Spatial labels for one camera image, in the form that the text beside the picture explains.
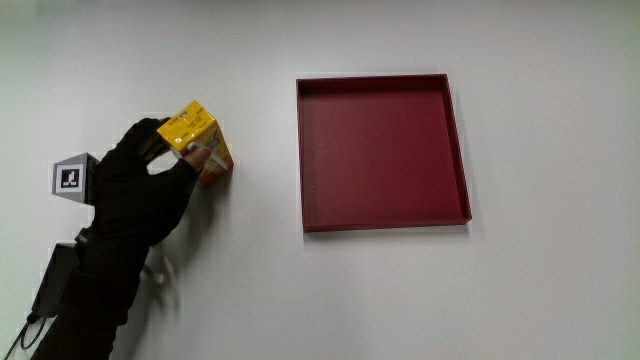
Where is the black cable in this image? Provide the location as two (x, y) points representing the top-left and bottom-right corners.
(3, 312), (48, 359)

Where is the dark red square tray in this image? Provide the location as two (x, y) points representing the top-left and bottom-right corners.
(295, 73), (473, 233)

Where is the black sensor box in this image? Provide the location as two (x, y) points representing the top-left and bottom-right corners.
(31, 243), (80, 319)

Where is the yellow ice redtea carton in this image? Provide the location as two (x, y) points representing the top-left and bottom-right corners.
(156, 100), (235, 189)

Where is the person's left hand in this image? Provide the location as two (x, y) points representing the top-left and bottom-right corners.
(51, 117), (214, 247)

